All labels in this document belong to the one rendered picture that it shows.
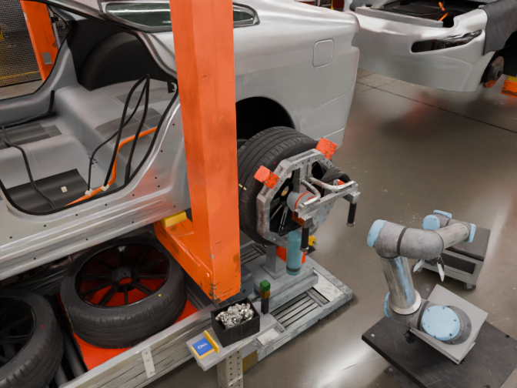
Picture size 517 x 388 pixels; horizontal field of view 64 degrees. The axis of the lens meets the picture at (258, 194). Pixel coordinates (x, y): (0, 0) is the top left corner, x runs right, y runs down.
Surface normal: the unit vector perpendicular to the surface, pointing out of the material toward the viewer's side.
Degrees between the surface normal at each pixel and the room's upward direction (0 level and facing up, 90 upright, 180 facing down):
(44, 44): 90
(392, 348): 0
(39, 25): 90
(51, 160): 50
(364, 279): 0
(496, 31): 81
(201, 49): 90
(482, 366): 0
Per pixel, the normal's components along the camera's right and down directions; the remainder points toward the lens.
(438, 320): -0.49, -0.27
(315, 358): 0.00, -0.84
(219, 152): 0.61, 0.44
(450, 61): -0.22, 0.53
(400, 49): -0.72, 0.33
